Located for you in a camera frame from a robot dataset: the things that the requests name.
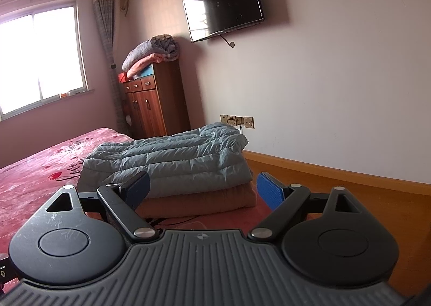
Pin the grey plaid curtain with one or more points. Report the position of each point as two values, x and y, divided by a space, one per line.
107 56

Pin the black wall television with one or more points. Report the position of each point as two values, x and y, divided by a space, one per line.
224 2

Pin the red box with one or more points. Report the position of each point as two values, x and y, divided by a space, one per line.
122 77

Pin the red plush bed blanket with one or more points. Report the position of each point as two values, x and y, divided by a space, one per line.
40 171

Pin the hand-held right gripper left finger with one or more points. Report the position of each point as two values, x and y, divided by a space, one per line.
138 189

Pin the grey folded blanket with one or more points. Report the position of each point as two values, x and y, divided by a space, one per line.
151 48

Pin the beige wall socket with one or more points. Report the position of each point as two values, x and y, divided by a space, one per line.
239 121
224 119
232 120
249 122

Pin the window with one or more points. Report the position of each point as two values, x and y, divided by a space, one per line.
40 56

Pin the brown folded garment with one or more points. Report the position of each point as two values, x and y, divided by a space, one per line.
202 203

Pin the air conditioner pipe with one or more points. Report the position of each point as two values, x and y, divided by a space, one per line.
124 4

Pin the blue box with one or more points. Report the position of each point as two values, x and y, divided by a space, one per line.
148 70

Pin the pink folded blanket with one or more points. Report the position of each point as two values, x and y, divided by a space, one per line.
138 68

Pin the grey puffer jacket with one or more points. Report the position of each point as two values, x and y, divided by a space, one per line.
168 157

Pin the brown wooden cabinet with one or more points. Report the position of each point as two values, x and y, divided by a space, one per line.
158 103

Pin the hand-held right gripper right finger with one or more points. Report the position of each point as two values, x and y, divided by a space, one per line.
271 191

